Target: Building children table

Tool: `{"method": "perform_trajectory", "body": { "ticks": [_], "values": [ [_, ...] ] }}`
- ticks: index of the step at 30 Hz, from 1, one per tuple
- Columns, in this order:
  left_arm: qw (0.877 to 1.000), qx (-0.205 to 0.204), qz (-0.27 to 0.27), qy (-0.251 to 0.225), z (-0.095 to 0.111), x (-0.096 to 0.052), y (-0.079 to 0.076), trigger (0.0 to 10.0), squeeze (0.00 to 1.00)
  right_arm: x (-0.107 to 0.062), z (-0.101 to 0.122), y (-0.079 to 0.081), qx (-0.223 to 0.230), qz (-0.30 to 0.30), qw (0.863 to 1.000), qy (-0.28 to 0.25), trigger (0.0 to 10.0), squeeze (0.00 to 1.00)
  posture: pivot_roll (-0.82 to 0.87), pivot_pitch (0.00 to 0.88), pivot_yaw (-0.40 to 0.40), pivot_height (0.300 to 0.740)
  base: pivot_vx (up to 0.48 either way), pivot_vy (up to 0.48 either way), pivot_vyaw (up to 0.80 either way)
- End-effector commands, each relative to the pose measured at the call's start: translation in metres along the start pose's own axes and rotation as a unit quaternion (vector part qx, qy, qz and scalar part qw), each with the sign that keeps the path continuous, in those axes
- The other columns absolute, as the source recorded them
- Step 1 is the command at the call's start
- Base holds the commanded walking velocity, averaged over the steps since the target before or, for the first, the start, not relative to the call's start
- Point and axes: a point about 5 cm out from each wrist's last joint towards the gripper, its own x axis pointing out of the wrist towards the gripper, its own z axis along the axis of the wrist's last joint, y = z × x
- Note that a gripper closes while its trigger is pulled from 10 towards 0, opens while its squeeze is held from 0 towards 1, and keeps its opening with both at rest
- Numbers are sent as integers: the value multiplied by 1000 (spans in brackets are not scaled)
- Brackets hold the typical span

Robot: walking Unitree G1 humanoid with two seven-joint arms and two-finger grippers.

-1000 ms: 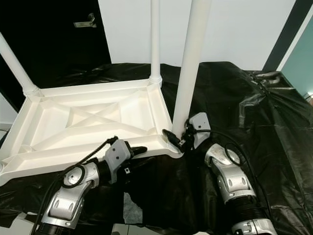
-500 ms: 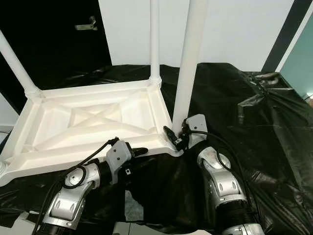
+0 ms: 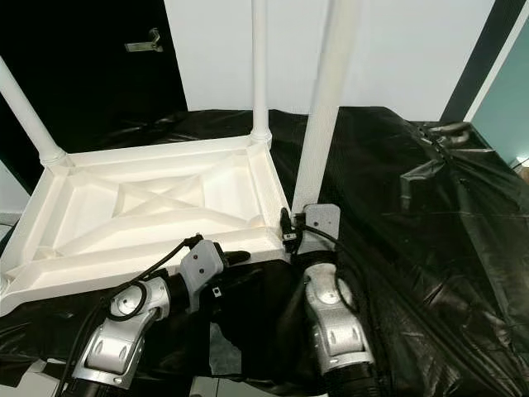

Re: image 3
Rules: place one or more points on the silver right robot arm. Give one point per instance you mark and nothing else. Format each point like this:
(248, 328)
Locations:
(335, 331)

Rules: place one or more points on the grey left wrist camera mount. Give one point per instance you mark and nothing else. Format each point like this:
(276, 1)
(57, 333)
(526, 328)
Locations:
(200, 265)

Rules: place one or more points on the black plastic cover sheet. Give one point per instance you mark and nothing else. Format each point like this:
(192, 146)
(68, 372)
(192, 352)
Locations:
(463, 281)

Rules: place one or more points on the black window frame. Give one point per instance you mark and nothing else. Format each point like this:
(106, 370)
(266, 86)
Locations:
(475, 58)

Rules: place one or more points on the teal glass panel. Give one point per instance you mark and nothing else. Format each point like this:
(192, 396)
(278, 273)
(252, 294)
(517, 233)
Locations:
(504, 107)

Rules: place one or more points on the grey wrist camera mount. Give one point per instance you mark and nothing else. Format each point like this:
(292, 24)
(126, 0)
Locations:
(200, 265)
(322, 222)

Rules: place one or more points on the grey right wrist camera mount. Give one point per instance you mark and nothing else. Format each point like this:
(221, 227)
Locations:
(322, 222)

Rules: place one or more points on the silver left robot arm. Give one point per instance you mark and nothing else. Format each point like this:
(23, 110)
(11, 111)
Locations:
(120, 347)

